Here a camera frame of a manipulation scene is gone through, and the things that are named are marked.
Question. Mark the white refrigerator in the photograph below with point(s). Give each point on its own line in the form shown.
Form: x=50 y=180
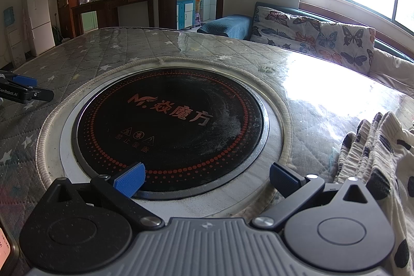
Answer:
x=40 y=20

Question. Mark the blue and white cabinet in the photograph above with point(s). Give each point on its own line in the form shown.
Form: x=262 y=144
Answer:
x=186 y=9

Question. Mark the round black induction cooker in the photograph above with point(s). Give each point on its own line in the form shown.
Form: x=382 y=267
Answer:
x=171 y=130

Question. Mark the teal sofa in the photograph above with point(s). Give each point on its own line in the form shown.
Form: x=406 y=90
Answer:
x=391 y=49

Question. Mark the purple plastic stool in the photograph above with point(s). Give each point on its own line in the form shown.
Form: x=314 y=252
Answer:
x=197 y=20

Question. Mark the cream dark spotted pants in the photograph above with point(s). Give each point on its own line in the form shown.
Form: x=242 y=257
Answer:
x=381 y=162

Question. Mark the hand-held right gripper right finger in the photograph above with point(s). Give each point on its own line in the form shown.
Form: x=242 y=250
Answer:
x=281 y=179

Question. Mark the beige pillow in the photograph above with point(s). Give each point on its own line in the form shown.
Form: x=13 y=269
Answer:
x=393 y=69

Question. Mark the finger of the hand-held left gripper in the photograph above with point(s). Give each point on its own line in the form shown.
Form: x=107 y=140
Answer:
x=43 y=95
x=25 y=80

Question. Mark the butterfly print cushion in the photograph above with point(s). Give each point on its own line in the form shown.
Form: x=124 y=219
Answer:
x=310 y=36

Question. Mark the smartphone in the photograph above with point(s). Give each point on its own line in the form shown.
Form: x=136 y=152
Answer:
x=5 y=247

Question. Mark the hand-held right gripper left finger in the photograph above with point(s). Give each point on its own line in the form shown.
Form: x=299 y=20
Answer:
x=129 y=180

